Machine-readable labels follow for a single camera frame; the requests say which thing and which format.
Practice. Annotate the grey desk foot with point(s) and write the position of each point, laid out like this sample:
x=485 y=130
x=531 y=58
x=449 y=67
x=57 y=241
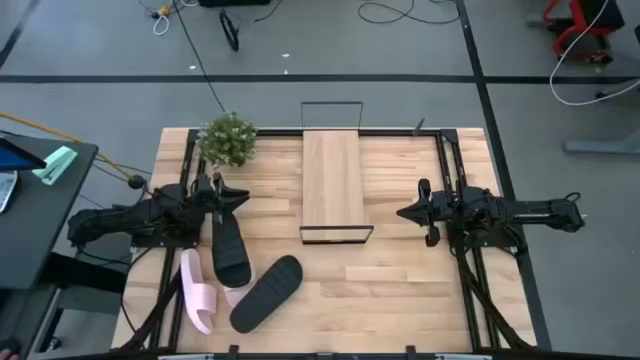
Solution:
x=600 y=146

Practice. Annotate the grey keyboard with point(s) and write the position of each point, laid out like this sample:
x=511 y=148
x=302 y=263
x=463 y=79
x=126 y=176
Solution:
x=6 y=190

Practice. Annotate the wooden shelf with black frame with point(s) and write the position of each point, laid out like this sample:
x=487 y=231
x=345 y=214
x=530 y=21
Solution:
x=332 y=175

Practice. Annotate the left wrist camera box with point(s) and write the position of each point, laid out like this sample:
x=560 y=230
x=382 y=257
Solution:
x=203 y=184

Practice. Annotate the mint green stapler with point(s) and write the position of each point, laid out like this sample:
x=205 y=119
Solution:
x=55 y=165

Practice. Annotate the black table edge clip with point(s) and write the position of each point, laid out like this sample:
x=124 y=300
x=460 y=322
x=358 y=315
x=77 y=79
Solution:
x=411 y=349
x=233 y=349

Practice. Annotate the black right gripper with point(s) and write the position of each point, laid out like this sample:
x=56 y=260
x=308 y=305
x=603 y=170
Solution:
x=440 y=212

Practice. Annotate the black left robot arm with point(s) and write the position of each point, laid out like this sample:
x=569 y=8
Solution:
x=115 y=222

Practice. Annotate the black slide sandal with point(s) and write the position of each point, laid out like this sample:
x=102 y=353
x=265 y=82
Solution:
x=231 y=255
x=267 y=294

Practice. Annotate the potted artificial green plant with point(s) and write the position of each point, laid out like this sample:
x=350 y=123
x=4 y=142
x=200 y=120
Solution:
x=227 y=140

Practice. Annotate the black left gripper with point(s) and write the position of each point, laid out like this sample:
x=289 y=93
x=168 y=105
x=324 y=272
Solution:
x=218 y=205

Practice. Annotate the laptop screen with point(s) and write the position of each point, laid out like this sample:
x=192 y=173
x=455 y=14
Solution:
x=15 y=157

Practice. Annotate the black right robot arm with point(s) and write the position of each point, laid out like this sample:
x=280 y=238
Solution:
x=530 y=212

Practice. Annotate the black side desk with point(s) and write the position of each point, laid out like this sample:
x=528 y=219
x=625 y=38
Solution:
x=35 y=225

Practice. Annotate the black metal table frame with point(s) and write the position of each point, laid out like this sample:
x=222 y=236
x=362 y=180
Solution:
x=280 y=133

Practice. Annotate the black caster wheel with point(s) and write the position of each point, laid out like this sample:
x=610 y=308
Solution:
x=52 y=343

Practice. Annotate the pink slide sandal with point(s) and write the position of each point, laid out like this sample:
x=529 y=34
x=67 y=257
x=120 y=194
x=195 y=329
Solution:
x=235 y=296
x=197 y=295

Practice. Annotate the red and black cart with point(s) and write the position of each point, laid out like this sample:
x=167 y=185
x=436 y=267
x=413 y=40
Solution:
x=575 y=27

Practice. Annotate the black round knob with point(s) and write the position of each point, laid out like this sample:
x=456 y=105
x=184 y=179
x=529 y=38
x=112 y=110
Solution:
x=136 y=182

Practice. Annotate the black box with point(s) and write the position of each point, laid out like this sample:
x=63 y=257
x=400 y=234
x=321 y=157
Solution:
x=235 y=2

